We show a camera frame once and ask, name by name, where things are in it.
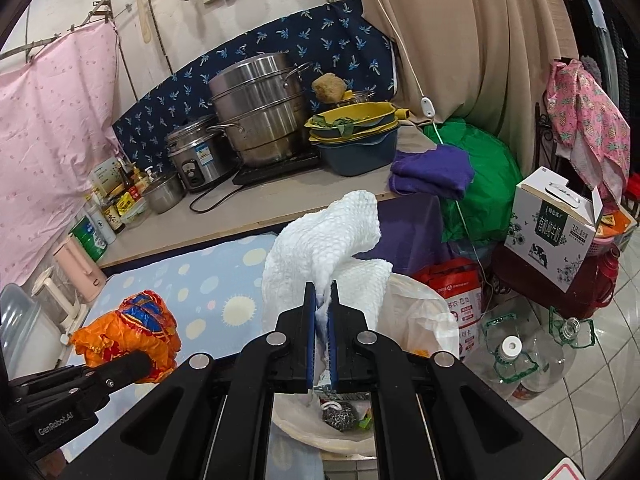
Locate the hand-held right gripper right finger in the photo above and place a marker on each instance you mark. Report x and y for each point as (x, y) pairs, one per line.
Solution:
(334, 340)

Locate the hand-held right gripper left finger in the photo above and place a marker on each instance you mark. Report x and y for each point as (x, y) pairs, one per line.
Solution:
(311, 340)

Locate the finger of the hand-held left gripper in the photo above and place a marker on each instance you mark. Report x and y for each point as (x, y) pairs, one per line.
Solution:
(65, 390)
(125, 366)

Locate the orange snack wrapper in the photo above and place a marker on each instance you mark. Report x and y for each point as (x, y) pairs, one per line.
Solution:
(135, 325)

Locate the steel wool scourer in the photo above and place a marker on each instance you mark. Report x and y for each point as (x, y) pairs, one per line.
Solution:
(337, 415)

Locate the trash bin with white liner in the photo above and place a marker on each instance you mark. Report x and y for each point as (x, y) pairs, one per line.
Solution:
(425, 320)

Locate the white paper towel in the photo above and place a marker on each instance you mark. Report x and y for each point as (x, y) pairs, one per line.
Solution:
(320, 240)

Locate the clear plastic storage box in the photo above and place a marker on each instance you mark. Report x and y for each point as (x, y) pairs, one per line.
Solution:
(20, 320)

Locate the white electric kettle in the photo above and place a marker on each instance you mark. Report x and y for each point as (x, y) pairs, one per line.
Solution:
(50, 300)

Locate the blue printed tablecloth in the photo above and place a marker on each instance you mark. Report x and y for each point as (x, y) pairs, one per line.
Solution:
(225, 280)

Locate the pink electric kettle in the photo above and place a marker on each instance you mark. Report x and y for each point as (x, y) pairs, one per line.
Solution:
(75, 270)

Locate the green packet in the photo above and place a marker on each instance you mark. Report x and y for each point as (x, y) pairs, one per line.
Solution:
(90, 240)

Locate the red printed shopping bag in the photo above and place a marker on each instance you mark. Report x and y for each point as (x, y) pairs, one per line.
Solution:
(460, 285)

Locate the clear food container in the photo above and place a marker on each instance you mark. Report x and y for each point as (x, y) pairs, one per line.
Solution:
(134, 216)

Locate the soy sauce bottle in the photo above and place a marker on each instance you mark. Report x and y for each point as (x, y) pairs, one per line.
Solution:
(112, 215)

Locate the yellow seasoning packet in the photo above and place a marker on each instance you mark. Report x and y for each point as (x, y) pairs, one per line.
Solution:
(126, 205)

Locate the black induction cooker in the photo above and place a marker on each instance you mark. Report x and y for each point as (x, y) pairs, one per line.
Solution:
(280, 170)

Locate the clear bottle with white cap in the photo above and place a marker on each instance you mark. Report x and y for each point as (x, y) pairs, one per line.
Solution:
(510, 355)

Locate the small steel pot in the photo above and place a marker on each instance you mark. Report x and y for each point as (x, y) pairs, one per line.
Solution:
(162, 192)

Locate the dark glass bottle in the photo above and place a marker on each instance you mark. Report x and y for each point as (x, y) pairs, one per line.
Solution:
(126, 175)

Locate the purple cloth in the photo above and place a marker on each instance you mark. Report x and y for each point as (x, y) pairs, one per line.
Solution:
(430, 170)

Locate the dark red stool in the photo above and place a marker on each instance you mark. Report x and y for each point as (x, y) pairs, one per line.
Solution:
(520, 280)

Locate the steel rice cooker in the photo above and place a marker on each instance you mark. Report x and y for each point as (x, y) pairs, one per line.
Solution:
(200, 155)

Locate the green plastic bag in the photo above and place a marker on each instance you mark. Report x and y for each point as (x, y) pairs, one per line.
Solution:
(490, 180)

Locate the large steel steamer pot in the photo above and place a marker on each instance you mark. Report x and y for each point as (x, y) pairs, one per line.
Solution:
(260, 115)

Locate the white milk gift box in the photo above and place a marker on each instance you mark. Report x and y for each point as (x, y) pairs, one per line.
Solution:
(545, 240)

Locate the brown loofah sponge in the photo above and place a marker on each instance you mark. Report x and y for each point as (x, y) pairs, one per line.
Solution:
(329, 87)

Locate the red thermos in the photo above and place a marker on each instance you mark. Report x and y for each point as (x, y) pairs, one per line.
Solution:
(607, 275)

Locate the pink plastic basket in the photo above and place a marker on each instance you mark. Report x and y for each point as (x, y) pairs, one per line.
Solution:
(602, 246)

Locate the navy printed cloth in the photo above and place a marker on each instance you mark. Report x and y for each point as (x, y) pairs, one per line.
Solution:
(300, 30)

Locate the beige curtain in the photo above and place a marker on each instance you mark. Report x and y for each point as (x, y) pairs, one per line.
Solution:
(475, 35)

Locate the pink printed garment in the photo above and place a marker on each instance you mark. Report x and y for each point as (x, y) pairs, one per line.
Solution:
(585, 110)

